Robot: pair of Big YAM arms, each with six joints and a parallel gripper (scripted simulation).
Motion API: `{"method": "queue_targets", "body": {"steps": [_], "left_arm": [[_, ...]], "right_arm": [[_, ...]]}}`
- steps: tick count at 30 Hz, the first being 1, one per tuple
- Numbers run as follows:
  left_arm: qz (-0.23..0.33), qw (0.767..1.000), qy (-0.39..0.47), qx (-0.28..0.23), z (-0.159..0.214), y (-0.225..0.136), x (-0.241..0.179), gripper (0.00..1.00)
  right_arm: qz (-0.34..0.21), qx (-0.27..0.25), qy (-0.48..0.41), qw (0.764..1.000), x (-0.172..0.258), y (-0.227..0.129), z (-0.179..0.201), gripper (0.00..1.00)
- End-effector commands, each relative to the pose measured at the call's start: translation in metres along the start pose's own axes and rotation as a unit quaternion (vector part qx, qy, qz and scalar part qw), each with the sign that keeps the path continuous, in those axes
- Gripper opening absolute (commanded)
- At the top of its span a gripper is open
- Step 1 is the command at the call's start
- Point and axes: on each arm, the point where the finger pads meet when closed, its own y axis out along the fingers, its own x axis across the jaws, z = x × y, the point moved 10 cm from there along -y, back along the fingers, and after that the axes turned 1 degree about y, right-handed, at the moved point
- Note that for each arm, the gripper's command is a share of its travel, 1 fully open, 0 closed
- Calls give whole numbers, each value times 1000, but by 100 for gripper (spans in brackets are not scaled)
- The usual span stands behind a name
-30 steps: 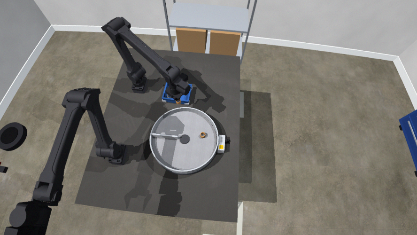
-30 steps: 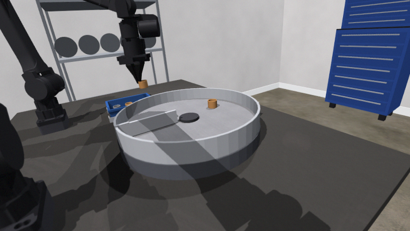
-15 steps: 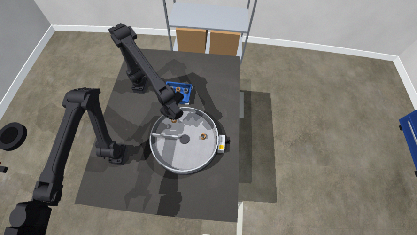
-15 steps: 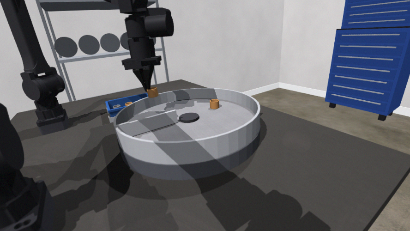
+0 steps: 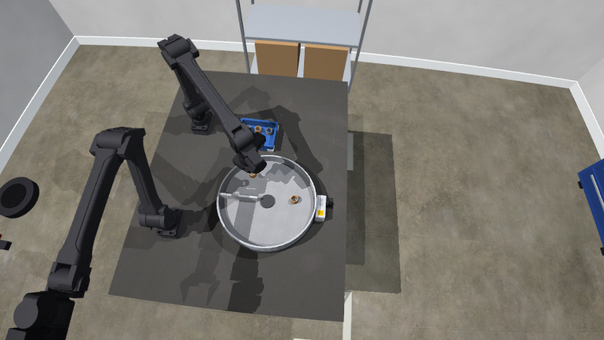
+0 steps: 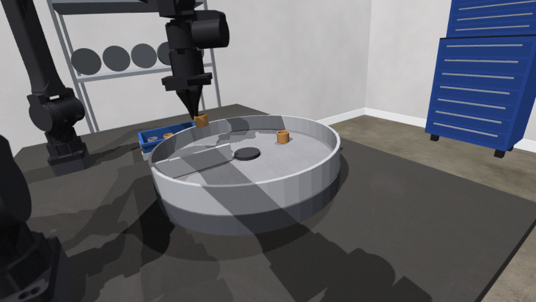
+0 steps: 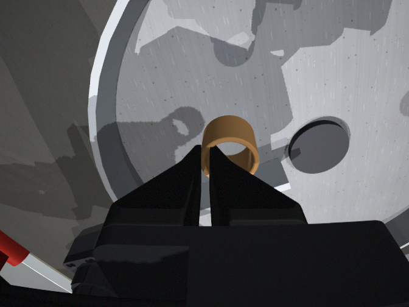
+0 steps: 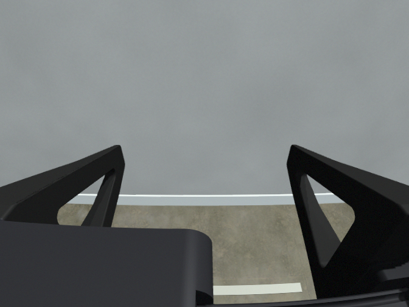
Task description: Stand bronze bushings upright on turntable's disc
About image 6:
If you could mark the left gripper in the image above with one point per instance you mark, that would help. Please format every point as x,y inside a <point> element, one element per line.
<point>187,81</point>

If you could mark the blue tray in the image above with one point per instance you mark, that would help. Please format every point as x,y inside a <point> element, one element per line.
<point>159,132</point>

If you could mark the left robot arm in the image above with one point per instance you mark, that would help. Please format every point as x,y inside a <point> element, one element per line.
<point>207,29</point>

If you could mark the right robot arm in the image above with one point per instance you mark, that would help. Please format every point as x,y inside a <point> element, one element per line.
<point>28,261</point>

